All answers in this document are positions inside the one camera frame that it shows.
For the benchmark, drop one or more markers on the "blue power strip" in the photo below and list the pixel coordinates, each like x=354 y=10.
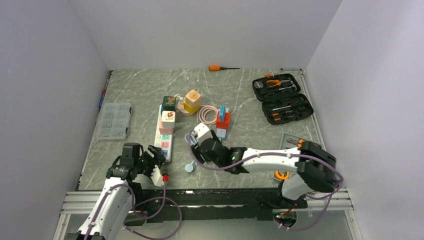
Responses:
x=221 y=134

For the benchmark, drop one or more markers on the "orange tape measure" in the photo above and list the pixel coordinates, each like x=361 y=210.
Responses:
x=281 y=175

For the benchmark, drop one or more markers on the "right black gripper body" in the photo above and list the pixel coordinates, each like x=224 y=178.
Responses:
x=199 y=152

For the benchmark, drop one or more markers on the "white cube plug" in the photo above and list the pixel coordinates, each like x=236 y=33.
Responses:
x=168 y=119

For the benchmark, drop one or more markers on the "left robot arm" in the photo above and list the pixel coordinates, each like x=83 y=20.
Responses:
x=120 y=191

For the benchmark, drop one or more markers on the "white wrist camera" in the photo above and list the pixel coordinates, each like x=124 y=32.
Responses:
x=202 y=132
x=158 y=178

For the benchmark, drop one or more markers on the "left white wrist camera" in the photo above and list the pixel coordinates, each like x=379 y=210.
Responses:
x=158 y=178

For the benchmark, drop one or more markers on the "blue red pen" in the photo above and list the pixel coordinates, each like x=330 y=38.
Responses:
x=103 y=93

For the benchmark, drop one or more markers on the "grey tool tray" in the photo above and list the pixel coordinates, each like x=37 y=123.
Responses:
x=289 y=141

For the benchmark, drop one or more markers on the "pink plug adapter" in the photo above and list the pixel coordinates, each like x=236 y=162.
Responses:
x=164 y=130

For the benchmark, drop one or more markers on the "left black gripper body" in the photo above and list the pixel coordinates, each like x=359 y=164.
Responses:
x=146 y=163

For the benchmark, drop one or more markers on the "green cube plug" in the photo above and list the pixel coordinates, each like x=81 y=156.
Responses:
x=168 y=104

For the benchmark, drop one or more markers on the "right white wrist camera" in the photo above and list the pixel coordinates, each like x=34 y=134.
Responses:
x=202 y=132

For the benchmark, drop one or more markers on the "black tool case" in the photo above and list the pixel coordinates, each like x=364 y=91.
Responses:
x=281 y=99

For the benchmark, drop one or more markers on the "pink round plug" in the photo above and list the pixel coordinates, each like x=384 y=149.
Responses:
x=181 y=110

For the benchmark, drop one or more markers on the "yellow plug adapter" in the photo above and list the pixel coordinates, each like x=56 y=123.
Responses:
x=191 y=106

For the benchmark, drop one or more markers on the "wooden cube plug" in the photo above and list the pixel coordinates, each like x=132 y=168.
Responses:
x=193 y=98

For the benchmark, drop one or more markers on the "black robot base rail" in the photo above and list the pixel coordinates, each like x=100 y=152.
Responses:
x=216 y=204

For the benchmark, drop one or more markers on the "red cube adapter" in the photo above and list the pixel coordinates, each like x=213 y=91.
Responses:
x=225 y=122

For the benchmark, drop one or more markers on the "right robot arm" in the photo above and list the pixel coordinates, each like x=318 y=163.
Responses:
x=314 y=168

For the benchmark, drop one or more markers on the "white power strip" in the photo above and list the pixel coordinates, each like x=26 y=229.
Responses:
x=165 y=142

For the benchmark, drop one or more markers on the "clear plastic screw box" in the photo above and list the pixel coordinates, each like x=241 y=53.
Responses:
x=113 y=122

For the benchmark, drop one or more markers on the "orange handled screwdriver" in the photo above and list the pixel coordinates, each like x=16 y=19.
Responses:
x=216 y=68

